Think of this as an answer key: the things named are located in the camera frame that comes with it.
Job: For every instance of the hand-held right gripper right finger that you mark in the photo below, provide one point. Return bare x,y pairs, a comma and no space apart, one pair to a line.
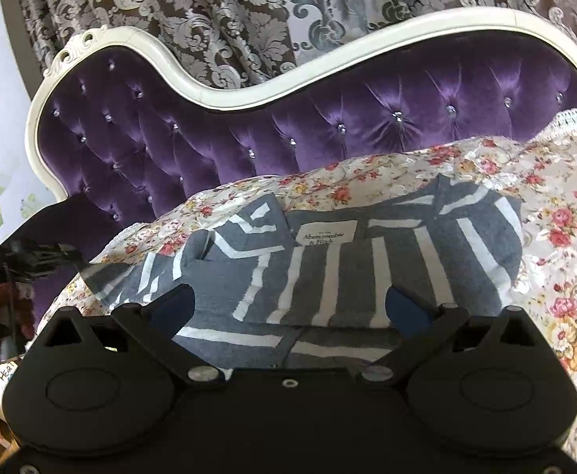
401,314

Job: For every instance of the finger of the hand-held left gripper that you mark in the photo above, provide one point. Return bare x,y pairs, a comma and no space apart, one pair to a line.
54,255

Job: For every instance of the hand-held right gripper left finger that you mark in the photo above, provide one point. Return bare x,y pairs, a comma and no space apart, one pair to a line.
164,314

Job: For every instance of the grey white striped shirt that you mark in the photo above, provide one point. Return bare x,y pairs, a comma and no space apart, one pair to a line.
318,276

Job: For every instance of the purple tufted sofa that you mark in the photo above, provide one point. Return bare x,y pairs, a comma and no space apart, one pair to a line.
219,148

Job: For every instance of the floral quilted blanket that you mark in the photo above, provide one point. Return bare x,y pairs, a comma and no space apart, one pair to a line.
564,217

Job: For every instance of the brown silver damask curtain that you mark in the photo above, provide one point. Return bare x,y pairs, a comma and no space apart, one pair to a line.
194,10

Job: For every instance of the green wall stickers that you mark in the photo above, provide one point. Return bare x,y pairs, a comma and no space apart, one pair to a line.
7,190

